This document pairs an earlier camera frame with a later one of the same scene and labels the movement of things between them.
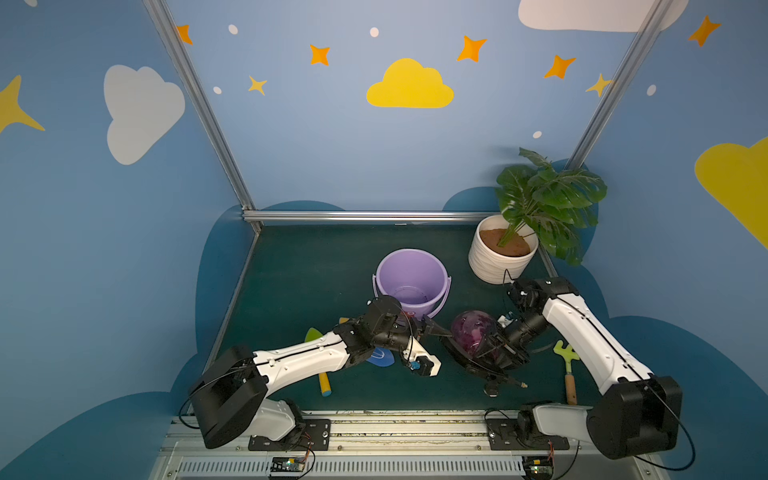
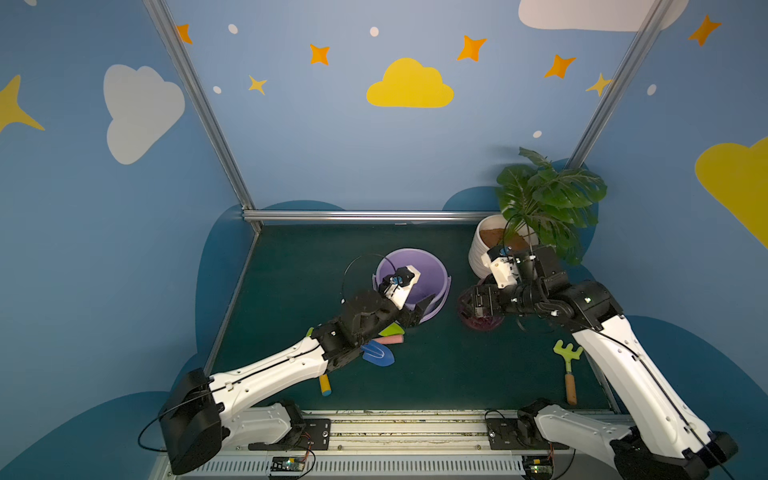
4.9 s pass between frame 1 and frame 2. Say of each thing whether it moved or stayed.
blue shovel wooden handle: stayed
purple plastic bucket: stayed
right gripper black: moved
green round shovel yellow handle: stayed
